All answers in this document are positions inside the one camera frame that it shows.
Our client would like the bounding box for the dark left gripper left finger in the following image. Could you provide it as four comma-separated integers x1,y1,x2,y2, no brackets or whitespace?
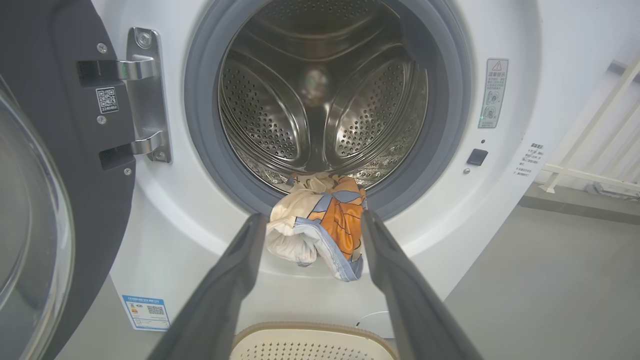
147,212,269,360

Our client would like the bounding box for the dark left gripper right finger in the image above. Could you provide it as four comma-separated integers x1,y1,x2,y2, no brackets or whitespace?
361,210,483,360

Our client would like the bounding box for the cream and orange garment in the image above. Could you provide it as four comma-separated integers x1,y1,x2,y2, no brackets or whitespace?
265,172,368,282

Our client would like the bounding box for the dark round glass washer door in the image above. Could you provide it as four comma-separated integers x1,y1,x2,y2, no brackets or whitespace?
0,0,137,360

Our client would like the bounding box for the white front-load washing machine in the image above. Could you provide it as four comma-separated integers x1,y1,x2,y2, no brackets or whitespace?
56,0,640,360

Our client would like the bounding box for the stainless steel washing machine drum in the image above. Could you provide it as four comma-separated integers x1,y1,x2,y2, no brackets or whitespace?
218,0,430,193

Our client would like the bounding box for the silver metal door hinge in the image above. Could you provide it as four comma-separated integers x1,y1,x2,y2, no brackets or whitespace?
117,27,172,164

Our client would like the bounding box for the round white filter cover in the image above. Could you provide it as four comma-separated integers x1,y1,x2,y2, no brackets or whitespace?
355,311,391,328

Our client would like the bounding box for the blue energy label sticker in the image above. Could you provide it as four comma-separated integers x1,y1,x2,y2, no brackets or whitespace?
121,295,171,332

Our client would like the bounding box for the cream perforated laundry basket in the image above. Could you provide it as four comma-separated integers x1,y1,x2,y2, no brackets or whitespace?
230,321,399,360

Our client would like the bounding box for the small black text sticker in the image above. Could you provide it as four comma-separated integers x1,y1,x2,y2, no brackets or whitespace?
515,142,546,178

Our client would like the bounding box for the white QR code sticker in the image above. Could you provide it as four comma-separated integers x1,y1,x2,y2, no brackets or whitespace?
95,87,120,114

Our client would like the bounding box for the grey warning label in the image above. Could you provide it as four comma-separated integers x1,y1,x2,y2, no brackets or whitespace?
478,58,509,129

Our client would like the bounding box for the white metal railing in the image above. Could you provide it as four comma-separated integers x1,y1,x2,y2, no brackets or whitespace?
540,52,640,195

